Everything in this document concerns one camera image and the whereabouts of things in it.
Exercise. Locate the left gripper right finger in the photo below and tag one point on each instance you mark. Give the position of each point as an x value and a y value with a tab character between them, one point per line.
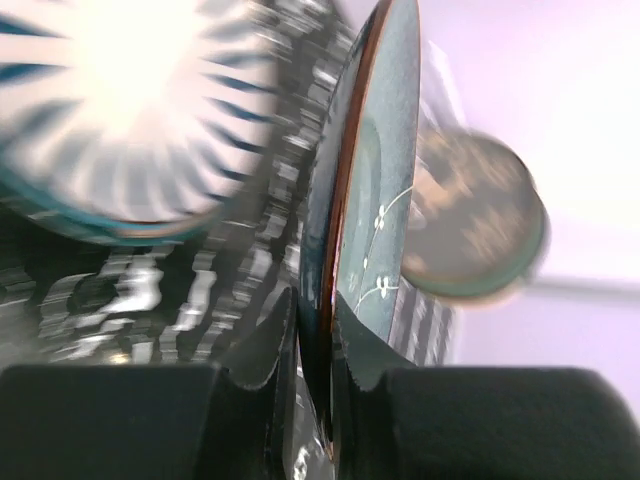
364	445

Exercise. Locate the white wire dish rack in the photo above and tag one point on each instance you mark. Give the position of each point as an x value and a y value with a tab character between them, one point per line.
422	328

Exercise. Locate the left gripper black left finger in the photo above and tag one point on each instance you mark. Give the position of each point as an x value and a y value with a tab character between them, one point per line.
251	414

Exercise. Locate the grey reindeer snowflake plate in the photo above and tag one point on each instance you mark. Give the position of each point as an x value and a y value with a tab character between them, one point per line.
477	225

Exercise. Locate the teal blue bottom plate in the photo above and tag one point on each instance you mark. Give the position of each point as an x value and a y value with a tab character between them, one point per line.
359	194

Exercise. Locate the white blue sunburst plate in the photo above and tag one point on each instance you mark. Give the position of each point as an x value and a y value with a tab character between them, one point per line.
133	122

